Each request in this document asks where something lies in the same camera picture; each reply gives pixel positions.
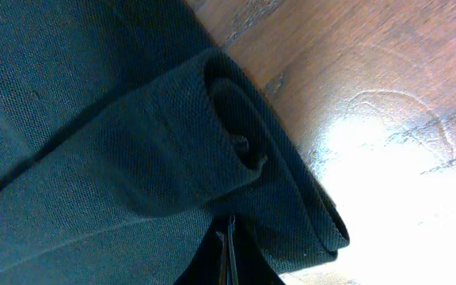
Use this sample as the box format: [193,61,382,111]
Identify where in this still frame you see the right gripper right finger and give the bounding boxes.
[227,215,284,285]

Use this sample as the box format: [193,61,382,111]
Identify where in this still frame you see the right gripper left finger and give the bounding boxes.
[174,226,227,285]

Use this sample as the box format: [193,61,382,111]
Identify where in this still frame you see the black athletic pants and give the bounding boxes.
[0,0,350,284]

